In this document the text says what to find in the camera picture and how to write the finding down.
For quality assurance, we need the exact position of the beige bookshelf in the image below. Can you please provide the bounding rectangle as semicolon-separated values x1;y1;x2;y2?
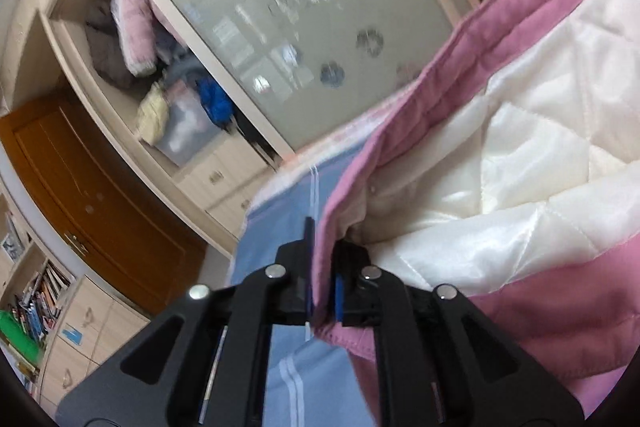
0;192;80;390

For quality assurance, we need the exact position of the row of books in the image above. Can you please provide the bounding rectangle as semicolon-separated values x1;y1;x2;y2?
7;264;72;350

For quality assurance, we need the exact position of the brown wooden door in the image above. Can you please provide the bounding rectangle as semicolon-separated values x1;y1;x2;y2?
0;99;210;314

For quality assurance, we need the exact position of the green folder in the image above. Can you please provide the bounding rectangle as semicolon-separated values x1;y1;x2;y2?
0;309;45;365

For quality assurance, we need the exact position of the beige cabinet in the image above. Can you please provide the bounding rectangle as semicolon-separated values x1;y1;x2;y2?
37;274;152;419

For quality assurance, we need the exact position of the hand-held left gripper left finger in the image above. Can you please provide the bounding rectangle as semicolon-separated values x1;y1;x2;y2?
55;217;317;427

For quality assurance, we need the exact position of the yellow cloth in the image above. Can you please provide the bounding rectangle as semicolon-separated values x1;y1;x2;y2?
136;82;172;146

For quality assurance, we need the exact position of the dark hanging jacket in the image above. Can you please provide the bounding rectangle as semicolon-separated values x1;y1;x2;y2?
84;4;137;90

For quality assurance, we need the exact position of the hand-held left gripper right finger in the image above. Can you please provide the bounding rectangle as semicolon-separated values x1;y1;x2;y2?
335;239;587;427

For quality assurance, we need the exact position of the beige wardrobe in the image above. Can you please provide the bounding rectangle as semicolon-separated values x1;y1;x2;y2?
0;0;526;258

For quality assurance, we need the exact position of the pink hanging coat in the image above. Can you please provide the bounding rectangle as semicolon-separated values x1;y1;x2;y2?
112;0;191;76

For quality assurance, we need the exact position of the blue patterned bed sheet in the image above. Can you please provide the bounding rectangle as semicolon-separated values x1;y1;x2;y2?
225;107;396;427

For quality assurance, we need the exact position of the grey clothes pile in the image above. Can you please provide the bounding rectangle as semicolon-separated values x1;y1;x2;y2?
159;56;202;88

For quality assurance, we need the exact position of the beige wardrobe drawer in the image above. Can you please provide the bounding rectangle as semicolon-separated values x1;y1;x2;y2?
177;137;272;210
205;184;268;239

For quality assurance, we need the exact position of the pink and white jacket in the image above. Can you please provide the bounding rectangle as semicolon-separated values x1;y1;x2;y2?
310;0;640;427

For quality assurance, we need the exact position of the blue garment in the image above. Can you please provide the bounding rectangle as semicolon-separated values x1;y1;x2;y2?
195;77;237;128

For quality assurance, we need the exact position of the clear plastic storage bin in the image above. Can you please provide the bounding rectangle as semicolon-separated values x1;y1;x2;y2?
150;99;224;166

